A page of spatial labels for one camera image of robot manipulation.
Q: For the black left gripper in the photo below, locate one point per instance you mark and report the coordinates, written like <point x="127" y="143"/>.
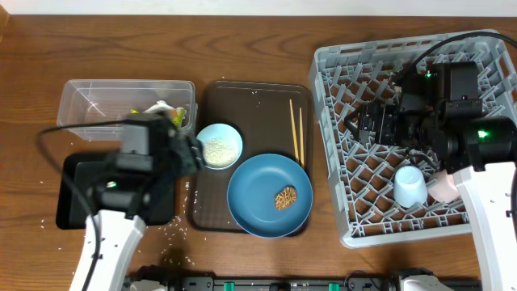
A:
<point x="194" y="153"/>

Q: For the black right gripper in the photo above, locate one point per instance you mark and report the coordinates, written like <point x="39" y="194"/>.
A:
<point x="388" y="114"/>

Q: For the light blue rice bowl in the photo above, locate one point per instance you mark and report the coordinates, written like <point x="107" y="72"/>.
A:
<point x="222" y="145"/>

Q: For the yellow foil snack wrapper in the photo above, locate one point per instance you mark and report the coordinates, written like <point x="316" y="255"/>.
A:
<point x="176" y="117"/>

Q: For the light blue plastic cup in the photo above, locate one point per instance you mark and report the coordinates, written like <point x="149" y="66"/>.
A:
<point x="409" y="187"/>

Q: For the dark blue plate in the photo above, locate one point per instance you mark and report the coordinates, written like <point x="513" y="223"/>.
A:
<point x="255" y="187"/>

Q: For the brown noodle cake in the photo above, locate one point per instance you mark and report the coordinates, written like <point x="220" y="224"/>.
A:
<point x="285" y="198"/>

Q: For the white tissue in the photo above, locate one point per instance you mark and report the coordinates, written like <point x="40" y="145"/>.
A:
<point x="160" y="107"/>

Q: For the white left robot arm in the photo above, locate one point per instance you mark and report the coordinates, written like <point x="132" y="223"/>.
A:
<point x="132" y="192"/>

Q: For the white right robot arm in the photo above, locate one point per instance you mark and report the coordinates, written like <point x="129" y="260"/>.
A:
<point x="440" y="110"/>

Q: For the grey dishwasher rack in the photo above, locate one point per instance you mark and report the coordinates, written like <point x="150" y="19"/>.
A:
<point x="361" y="176"/>

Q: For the wooden chopstick right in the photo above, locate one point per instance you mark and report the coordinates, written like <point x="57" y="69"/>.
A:
<point x="302" y="144"/>

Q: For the dark brown serving tray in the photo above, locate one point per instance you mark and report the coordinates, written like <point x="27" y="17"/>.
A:
<point x="260" y="112"/>

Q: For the clear plastic bin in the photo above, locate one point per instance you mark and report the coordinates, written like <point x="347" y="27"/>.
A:
<point x="85" y="101"/>

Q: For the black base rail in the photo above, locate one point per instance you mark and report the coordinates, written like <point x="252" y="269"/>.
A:
<point x="158" y="278"/>

